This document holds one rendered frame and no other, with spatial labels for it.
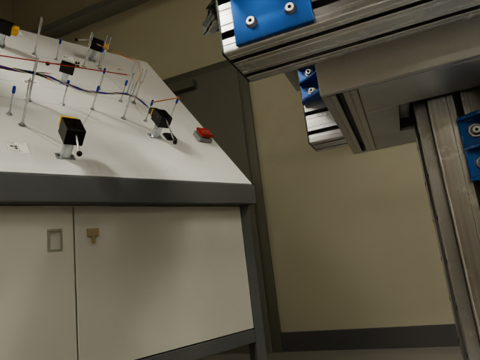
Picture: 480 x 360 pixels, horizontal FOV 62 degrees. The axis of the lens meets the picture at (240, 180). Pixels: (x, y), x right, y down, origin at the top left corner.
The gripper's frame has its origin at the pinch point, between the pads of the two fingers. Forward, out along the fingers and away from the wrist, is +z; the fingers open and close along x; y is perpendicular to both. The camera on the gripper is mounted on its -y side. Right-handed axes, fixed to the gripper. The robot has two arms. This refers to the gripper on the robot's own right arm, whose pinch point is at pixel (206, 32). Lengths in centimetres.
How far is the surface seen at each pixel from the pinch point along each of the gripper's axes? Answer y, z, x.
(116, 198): 73, 20, 26
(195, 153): 32.2, 20.8, 30.3
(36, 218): 88, 27, 17
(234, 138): -115, 88, 35
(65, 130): 75, 14, 6
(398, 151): -112, 7, 115
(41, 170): 83, 21, 10
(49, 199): 86, 22, 17
